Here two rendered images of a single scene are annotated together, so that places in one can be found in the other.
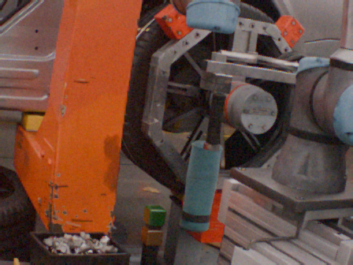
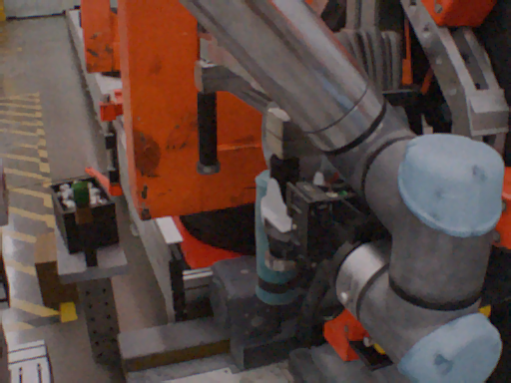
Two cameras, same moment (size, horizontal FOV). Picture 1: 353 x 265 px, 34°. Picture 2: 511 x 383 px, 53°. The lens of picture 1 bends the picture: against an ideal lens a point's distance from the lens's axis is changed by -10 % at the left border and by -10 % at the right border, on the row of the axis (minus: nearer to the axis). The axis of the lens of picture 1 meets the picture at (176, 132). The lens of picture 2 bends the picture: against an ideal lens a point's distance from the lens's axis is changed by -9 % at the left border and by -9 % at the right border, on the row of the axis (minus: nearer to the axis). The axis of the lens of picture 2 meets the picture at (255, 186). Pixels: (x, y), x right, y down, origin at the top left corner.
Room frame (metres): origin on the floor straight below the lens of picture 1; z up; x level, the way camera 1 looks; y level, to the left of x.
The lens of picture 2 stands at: (1.81, -1.03, 1.13)
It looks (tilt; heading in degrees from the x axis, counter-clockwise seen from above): 24 degrees down; 94
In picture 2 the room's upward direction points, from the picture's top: straight up
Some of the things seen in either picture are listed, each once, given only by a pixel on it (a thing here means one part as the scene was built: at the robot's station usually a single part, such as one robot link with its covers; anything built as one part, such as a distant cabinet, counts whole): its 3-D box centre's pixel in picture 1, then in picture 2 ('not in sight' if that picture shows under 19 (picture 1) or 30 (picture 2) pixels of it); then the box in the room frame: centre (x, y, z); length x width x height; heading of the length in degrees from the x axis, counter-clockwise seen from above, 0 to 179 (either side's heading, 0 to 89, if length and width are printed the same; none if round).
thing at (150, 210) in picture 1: (154, 215); (81, 192); (1.34, 0.02, 0.64); 0.04 x 0.04 x 0.04; 25
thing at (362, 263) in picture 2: not in sight; (375, 282); (1.89, -0.61, 0.85); 0.08 x 0.05 x 0.08; 25
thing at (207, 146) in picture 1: (215, 120); (207, 130); (1.66, -0.10, 0.83); 0.04 x 0.04 x 0.16
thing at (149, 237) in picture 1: (151, 235); (84, 212); (1.34, 0.02, 0.59); 0.04 x 0.04 x 0.04; 25
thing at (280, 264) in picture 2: not in sight; (283, 208); (1.80, -0.41, 0.83); 0.04 x 0.04 x 0.16
